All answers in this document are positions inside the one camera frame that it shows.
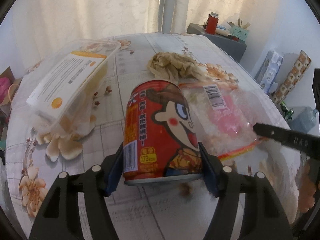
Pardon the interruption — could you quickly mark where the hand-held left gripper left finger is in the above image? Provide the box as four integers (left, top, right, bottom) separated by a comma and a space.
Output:
29, 141, 124, 240

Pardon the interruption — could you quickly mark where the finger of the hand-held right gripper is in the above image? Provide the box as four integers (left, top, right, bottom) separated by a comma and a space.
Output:
253, 122, 320, 160

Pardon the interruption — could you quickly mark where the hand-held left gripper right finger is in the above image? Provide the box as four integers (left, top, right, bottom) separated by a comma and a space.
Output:
198, 142, 293, 240

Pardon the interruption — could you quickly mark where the red cartoon drink can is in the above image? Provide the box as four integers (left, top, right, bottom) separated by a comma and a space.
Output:
124, 79, 203, 186

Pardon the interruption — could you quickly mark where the clear plastic bag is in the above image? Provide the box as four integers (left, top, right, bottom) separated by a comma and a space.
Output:
179, 82, 267, 162

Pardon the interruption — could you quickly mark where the large water jug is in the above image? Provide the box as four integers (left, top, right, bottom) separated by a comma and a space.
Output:
290, 106, 319, 133

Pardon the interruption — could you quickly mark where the green bottle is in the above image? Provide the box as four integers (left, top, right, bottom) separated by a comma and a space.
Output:
280, 100, 294, 120

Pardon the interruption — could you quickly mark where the patterned wrapping paper roll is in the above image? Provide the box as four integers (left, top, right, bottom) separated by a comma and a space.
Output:
271, 50, 312, 105

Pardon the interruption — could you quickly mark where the tissue roll pack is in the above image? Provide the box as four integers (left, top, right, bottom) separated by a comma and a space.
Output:
255, 50, 284, 92

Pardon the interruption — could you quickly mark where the clear plastic box white label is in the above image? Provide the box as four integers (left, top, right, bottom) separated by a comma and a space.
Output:
26, 39, 121, 142

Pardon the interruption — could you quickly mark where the grey cabinet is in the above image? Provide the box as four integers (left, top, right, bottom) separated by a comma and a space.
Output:
187, 23, 248, 63

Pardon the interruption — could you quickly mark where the teal pen holder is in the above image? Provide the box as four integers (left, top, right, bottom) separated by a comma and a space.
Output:
229, 19, 250, 42

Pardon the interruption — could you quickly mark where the red thermos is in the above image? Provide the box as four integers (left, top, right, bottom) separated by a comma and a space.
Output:
205, 12, 218, 34

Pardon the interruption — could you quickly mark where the pink fluffy item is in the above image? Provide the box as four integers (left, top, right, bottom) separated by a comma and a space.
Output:
0, 77, 13, 103

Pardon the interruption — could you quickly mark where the cardboard box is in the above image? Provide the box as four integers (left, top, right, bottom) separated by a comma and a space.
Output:
0, 66, 15, 105

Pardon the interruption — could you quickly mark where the grey window post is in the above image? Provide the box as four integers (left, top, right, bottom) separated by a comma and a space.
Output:
160, 0, 175, 33

